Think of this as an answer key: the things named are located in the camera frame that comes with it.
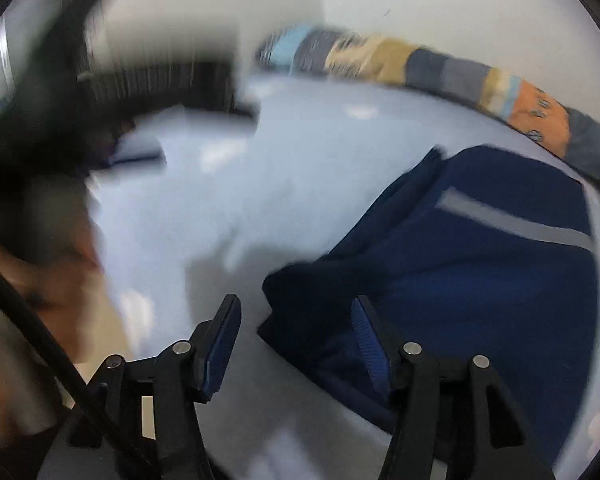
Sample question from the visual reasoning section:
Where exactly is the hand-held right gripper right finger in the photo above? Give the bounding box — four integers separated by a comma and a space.
351, 295, 556, 480

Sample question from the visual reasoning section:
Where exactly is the patchwork bolster pillow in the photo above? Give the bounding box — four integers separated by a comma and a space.
255, 24, 600, 211

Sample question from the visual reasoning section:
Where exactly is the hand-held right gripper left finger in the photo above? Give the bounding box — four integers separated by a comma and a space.
37, 294, 242, 480

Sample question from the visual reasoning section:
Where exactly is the person's left forearm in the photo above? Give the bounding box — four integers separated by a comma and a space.
0, 230, 103, 361

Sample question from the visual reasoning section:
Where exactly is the navy jacket with red collar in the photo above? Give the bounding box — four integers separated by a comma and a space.
257, 144, 600, 466

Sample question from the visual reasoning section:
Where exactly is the black cable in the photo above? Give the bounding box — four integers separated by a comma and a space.
0, 255, 156, 480

